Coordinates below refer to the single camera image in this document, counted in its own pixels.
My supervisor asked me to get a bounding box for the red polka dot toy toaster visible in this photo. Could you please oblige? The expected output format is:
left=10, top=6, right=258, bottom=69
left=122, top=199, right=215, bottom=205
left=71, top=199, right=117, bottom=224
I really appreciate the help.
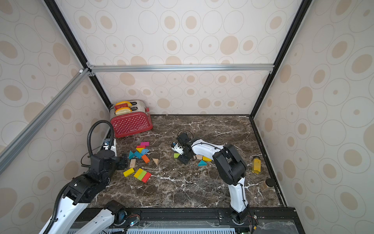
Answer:
left=110, top=100, right=153, bottom=138

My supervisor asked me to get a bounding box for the black corner frame post right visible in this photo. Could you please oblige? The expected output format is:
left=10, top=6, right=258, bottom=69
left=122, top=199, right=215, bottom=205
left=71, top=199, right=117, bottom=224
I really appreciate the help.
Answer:
left=250, top=0, right=312, bottom=120

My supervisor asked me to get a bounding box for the black corner frame post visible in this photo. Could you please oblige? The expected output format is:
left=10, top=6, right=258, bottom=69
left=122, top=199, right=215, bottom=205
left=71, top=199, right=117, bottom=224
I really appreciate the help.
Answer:
left=42, top=0, right=111, bottom=110
left=250, top=0, right=312, bottom=120

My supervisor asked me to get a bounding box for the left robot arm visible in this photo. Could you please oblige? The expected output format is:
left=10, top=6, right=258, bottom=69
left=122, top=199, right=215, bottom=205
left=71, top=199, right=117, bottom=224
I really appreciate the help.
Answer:
left=40, top=149, right=128, bottom=234

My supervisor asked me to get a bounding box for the yellow rectangular block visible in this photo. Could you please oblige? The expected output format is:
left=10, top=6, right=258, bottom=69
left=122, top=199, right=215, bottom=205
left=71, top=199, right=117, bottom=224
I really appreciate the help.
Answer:
left=123, top=168, right=135, bottom=177
left=202, top=157, right=212, bottom=162
left=134, top=168, right=144, bottom=180

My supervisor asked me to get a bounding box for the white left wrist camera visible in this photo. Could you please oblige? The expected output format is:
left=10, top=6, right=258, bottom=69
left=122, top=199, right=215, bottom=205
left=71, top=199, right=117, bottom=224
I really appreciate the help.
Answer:
left=100, top=138, right=117, bottom=157

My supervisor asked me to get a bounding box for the magenta rectangular block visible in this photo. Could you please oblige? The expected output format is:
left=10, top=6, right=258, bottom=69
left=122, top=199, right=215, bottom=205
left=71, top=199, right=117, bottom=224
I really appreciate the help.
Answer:
left=140, top=142, right=150, bottom=147

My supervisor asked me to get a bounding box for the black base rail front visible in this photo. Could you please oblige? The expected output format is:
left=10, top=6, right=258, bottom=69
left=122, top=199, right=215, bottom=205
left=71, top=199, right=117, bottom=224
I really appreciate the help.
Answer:
left=78, top=206, right=306, bottom=234

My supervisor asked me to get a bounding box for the silver aluminium rail left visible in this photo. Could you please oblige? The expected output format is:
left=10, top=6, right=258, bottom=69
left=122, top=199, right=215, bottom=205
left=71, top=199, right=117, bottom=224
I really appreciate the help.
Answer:
left=1, top=68, right=90, bottom=173

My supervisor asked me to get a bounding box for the orange-red rectangular block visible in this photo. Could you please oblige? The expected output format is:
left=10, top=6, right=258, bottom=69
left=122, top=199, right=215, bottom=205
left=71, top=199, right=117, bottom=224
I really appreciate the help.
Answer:
left=141, top=155, right=150, bottom=164

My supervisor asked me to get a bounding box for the yellow toy bottle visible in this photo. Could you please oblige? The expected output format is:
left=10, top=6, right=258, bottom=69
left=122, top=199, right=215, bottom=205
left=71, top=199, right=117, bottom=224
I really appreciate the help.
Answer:
left=252, top=156, right=261, bottom=174

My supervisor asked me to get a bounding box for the black corrugated cable hose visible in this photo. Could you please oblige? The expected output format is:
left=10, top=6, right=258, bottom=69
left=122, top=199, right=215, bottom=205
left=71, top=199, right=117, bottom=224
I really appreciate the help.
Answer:
left=87, top=120, right=115, bottom=157

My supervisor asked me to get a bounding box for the black lid wooden jar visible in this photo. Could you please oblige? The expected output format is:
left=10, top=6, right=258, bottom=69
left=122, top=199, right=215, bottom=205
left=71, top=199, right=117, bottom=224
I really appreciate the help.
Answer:
left=259, top=178, right=276, bottom=192

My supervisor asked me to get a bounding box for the silver aluminium rail back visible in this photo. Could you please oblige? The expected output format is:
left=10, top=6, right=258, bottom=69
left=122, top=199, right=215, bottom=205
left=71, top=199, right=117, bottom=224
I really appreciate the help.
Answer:
left=90, top=63, right=274, bottom=73

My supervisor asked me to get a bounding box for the light blue triangular block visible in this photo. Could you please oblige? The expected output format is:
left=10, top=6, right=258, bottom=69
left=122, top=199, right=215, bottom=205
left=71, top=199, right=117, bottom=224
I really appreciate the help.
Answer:
left=141, top=148, right=149, bottom=155

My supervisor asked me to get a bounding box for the black corner frame post left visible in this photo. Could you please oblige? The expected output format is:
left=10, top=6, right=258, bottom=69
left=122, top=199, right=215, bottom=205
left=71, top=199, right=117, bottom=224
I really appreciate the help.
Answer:
left=42, top=0, right=111, bottom=110

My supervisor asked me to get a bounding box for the silver aluminium rail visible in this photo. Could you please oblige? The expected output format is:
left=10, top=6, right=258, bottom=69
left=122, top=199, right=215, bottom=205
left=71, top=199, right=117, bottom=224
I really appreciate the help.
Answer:
left=1, top=68, right=90, bottom=173
left=90, top=63, right=274, bottom=73

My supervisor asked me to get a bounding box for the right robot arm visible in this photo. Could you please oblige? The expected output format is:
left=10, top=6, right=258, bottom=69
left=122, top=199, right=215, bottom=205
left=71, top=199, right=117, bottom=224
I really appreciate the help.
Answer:
left=171, top=132, right=249, bottom=224

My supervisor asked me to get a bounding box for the toy bread slice rear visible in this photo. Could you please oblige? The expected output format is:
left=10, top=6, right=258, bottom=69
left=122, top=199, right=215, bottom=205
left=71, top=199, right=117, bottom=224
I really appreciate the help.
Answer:
left=114, top=101, right=137, bottom=110

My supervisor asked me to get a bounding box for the toy bread slice front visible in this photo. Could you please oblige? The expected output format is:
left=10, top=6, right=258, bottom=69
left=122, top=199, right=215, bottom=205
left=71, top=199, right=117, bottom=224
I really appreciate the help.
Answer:
left=115, top=107, right=132, bottom=116

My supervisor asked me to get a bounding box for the toy bread slice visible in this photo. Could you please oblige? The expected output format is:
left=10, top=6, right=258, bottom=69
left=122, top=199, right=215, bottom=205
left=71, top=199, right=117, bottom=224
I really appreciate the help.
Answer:
left=114, top=101, right=137, bottom=110
left=115, top=107, right=132, bottom=116

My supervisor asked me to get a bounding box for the teal rectangular block upper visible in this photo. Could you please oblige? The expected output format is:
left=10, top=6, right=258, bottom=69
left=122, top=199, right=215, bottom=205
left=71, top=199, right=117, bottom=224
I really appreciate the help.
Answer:
left=134, top=151, right=143, bottom=159

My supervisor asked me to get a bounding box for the teal triangular block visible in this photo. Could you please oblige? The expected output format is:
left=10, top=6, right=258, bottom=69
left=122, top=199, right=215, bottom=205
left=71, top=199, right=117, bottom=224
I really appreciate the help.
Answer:
left=198, top=160, right=207, bottom=167
left=129, top=151, right=135, bottom=160

